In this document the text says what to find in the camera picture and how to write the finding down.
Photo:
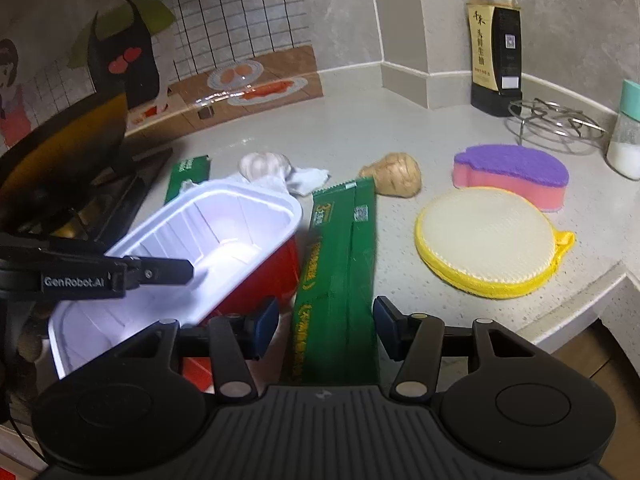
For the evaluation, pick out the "garlic bulb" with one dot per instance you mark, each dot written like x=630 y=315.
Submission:
x=257 y=165

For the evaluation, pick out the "crumpled white tissue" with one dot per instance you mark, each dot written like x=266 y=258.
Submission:
x=300 y=182

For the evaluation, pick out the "green snack wrapper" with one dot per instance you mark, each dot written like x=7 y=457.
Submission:
x=333 y=340

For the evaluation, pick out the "yellow round scrub pad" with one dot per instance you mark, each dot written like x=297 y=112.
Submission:
x=489 y=242

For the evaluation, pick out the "metal wire steamer rack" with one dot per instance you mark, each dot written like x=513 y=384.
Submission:
x=555 y=128

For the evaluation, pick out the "red rectangular food container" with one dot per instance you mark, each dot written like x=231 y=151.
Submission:
x=240 y=240

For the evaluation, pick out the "teal lid salt shaker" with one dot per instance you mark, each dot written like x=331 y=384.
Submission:
x=623 y=153

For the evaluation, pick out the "black gas stove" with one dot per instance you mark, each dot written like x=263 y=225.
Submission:
x=89 y=219

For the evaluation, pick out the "dark soy sauce bottle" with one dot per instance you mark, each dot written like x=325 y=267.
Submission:
x=496 y=55

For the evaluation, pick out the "black frying pan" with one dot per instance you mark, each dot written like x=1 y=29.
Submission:
x=61 y=157

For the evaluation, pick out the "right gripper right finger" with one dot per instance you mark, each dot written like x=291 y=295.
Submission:
x=415 y=341

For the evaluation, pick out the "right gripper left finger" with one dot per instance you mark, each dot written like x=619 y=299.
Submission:
x=234 y=340

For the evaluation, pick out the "purple pink sponge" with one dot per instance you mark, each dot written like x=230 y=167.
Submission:
x=533 y=174

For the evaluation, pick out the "cartoon kitchen wall sticker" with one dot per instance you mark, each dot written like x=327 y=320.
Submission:
x=185 y=64

